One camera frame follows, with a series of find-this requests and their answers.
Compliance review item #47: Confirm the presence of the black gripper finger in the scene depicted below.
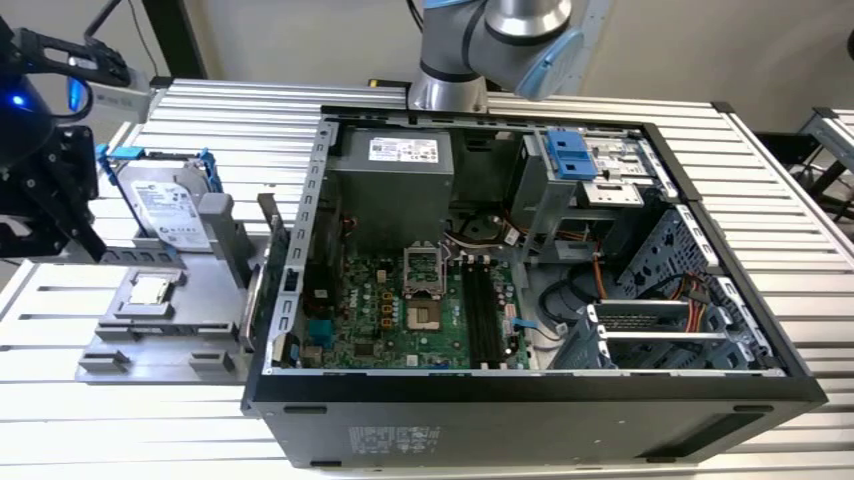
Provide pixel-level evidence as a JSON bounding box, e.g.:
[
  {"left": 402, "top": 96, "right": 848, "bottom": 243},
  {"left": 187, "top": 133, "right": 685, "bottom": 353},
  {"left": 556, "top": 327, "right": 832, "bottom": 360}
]
[
  {"left": 0, "top": 172, "right": 73, "bottom": 259},
  {"left": 26, "top": 125, "right": 109, "bottom": 264}
]

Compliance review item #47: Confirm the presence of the black RAM slot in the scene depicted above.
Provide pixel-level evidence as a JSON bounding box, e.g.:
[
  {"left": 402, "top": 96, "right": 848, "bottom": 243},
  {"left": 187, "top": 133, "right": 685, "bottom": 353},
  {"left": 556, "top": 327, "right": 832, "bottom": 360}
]
[
  {"left": 478, "top": 259, "right": 501, "bottom": 368},
  {"left": 462, "top": 259, "right": 485, "bottom": 367},
  {"left": 470, "top": 259, "right": 493, "bottom": 367}
]

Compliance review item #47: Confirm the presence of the hard disk in blue carrier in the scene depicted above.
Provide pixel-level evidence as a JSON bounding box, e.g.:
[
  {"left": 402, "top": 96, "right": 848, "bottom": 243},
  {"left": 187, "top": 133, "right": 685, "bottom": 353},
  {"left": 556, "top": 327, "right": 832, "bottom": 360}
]
[{"left": 95, "top": 143, "right": 223, "bottom": 254}]

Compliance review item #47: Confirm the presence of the silver CPU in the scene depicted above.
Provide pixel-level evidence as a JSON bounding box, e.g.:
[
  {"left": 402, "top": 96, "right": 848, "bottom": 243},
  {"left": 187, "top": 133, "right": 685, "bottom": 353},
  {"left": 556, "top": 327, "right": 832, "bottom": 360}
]
[{"left": 130, "top": 277, "right": 179, "bottom": 306}]

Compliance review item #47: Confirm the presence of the grey parts rack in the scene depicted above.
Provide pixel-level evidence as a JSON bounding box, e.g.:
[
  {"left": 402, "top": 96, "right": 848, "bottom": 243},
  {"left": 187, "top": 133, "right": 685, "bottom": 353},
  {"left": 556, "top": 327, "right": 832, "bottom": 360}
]
[{"left": 74, "top": 192, "right": 296, "bottom": 386}]

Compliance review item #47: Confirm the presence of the grey power supply unit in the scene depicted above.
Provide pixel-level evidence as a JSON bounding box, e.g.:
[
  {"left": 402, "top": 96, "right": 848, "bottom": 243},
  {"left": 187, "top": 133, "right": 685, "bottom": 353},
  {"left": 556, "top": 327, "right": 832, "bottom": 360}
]
[{"left": 325, "top": 127, "right": 457, "bottom": 251}]

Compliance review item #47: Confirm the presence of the metal socket cover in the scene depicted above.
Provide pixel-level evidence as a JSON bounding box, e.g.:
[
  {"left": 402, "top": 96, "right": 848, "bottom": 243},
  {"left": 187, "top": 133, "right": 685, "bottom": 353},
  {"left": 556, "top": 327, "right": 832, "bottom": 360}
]
[{"left": 404, "top": 239, "right": 448, "bottom": 299}]

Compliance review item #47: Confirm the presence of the green motherboard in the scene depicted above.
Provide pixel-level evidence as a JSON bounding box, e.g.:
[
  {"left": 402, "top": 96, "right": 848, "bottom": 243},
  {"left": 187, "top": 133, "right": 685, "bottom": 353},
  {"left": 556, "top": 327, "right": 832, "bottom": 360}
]
[{"left": 293, "top": 247, "right": 536, "bottom": 371}]

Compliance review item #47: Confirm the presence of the CPU socket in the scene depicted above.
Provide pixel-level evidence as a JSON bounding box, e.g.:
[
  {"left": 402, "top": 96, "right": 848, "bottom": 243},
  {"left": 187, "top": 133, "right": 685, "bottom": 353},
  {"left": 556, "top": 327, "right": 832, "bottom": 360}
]
[{"left": 404, "top": 295, "right": 448, "bottom": 335}]

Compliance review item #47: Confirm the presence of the blue plastic drive latch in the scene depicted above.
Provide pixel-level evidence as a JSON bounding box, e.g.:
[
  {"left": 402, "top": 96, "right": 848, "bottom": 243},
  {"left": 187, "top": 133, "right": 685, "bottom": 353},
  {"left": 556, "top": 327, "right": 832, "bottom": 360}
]
[{"left": 544, "top": 128, "right": 600, "bottom": 182}]

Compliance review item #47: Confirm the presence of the black open PC case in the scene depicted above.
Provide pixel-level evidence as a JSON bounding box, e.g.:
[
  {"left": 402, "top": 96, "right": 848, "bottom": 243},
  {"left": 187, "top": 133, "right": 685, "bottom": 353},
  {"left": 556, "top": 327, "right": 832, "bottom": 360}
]
[{"left": 241, "top": 103, "right": 829, "bottom": 470}]

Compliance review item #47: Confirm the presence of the silver drive bay cage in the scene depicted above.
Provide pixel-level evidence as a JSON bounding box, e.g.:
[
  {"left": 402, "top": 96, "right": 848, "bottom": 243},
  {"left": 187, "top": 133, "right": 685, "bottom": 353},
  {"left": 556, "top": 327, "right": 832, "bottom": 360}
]
[{"left": 510, "top": 127, "right": 680, "bottom": 264}]

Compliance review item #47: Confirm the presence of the grey disk bay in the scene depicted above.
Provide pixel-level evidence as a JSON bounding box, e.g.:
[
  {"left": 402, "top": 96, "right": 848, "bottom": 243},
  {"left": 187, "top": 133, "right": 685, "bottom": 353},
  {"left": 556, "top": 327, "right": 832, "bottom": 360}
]
[{"left": 550, "top": 297, "right": 769, "bottom": 374}]

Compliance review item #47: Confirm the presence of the metal slat side table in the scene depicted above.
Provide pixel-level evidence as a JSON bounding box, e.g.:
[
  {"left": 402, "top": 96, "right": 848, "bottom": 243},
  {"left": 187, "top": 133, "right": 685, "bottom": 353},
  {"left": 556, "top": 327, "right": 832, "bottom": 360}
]
[{"left": 791, "top": 105, "right": 854, "bottom": 224}]

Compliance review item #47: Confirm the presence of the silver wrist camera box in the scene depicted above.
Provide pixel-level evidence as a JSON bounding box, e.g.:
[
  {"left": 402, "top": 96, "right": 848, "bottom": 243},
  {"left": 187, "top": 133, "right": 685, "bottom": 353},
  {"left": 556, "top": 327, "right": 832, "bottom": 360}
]
[{"left": 86, "top": 69, "right": 153, "bottom": 124}]

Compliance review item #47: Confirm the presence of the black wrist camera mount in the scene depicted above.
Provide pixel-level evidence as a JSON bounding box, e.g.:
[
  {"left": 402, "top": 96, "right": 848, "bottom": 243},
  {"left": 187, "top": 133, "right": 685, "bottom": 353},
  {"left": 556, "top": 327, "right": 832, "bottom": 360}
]
[{"left": 18, "top": 28, "right": 133, "bottom": 87}]

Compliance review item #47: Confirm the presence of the black metal post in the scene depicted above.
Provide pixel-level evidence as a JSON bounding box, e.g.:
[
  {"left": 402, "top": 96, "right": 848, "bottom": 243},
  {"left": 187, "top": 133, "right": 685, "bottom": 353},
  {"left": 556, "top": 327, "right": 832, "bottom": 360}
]
[{"left": 142, "top": 0, "right": 209, "bottom": 81}]

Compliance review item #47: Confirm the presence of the orange yellow red wire bundle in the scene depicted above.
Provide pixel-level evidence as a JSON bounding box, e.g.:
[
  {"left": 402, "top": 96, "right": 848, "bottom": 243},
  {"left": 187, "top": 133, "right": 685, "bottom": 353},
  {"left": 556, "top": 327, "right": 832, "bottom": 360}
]
[{"left": 677, "top": 277, "right": 713, "bottom": 334}]

